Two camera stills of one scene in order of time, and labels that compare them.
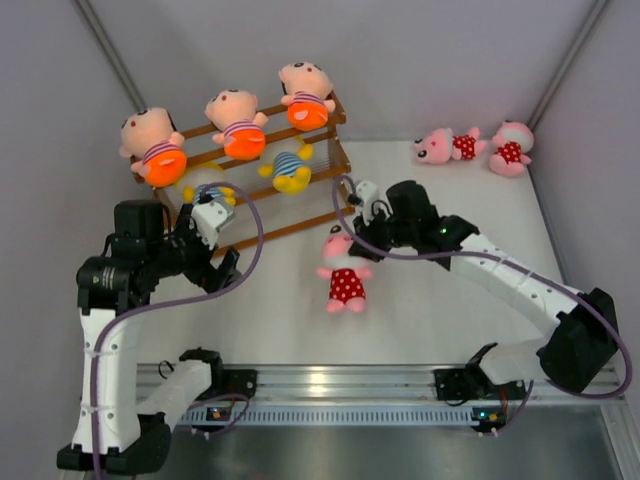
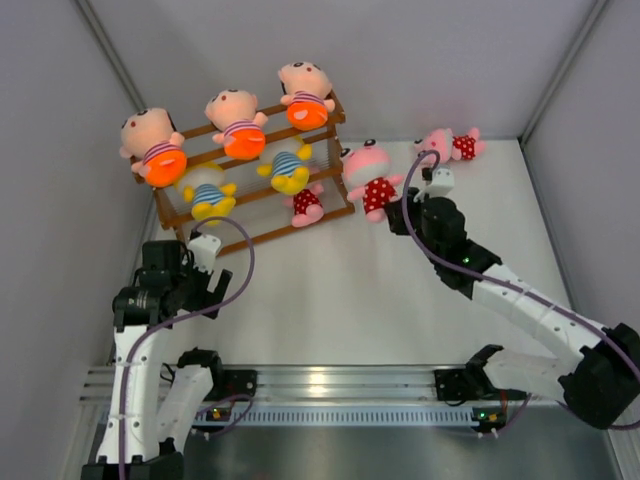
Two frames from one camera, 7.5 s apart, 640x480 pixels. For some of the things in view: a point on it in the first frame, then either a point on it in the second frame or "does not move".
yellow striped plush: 206,178 does not move
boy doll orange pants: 307,87 does not move
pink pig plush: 347,275 → 307,207
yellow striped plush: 290,176 does not move
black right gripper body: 380,232 → 414,211
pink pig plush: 513,141 → 366,170
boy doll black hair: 149,136 does not move
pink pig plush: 439,145 does not move
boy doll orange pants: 234,111 does not move
